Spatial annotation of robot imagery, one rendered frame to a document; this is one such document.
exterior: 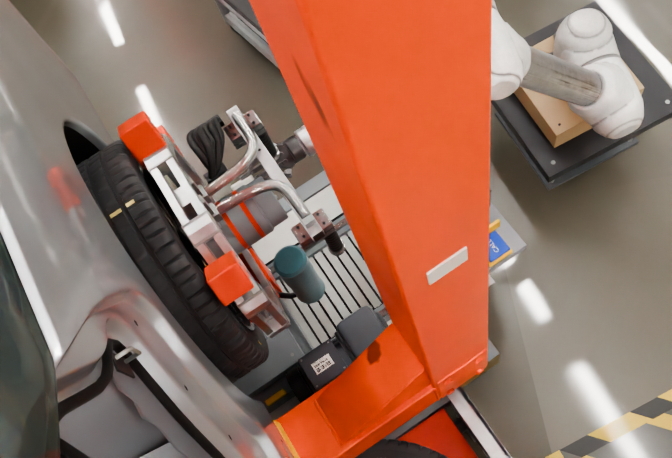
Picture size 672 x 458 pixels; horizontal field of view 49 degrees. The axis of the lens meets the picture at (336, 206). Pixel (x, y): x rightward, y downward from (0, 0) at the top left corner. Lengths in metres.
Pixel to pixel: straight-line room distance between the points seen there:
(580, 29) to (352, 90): 1.73
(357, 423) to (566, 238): 1.19
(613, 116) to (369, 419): 1.08
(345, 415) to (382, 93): 1.30
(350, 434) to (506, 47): 0.97
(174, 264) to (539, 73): 0.99
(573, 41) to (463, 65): 1.62
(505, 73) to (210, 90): 1.71
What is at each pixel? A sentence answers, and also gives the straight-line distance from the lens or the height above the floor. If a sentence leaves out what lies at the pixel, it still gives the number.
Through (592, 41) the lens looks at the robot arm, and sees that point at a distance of 2.29.
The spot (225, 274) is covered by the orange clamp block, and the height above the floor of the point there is 1.12.
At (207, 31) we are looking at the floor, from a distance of 3.37.
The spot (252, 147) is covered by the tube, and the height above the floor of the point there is 1.01.
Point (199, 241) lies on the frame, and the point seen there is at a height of 1.10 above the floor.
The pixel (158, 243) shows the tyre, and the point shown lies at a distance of 1.59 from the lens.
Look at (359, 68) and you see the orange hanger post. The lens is 0.59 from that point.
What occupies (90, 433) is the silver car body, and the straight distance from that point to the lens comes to 1.57.
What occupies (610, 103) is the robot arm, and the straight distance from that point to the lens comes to 2.20.
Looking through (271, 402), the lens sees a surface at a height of 0.18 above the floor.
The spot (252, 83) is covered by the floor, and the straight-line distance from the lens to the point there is 3.15.
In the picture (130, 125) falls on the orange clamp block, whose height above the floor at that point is 1.16.
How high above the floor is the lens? 2.52
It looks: 64 degrees down
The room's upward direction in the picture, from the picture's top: 25 degrees counter-clockwise
